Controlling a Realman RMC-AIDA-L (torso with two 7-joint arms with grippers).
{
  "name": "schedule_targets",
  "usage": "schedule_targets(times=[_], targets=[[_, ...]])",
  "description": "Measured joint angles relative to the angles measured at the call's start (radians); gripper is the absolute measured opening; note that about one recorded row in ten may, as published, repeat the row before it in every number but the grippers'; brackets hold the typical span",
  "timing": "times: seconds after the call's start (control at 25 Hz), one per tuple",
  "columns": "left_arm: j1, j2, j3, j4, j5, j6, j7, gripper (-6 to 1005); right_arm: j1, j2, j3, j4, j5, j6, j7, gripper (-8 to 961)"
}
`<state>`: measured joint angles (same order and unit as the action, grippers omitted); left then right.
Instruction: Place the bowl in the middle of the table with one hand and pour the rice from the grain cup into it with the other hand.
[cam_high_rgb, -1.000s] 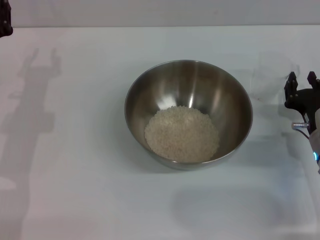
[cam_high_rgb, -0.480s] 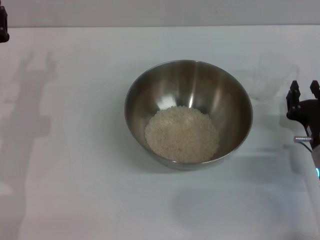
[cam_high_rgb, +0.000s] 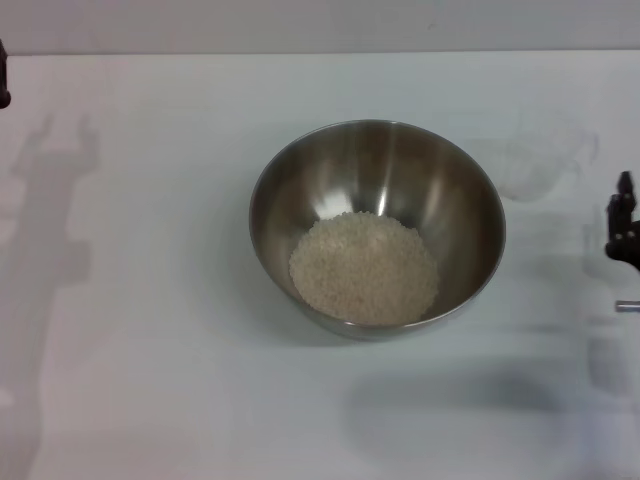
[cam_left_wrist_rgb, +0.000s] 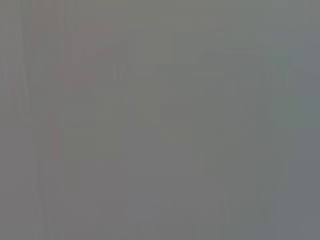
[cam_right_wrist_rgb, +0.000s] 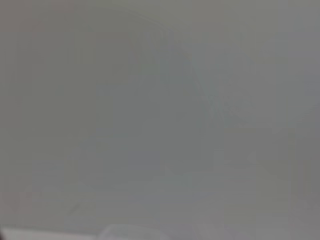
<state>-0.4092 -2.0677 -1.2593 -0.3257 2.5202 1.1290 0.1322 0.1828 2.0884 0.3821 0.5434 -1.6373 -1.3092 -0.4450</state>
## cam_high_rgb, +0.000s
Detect stainless steel mixing bowl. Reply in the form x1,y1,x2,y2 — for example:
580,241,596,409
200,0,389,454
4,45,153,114
248,118,507,342

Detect white uncooked rice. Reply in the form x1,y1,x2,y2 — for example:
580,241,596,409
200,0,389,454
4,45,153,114
288,212,440,325

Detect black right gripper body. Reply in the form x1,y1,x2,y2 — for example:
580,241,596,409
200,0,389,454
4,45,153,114
605,218,640,274

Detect clear plastic measuring cup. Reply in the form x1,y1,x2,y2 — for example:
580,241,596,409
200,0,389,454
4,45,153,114
492,124,600,202

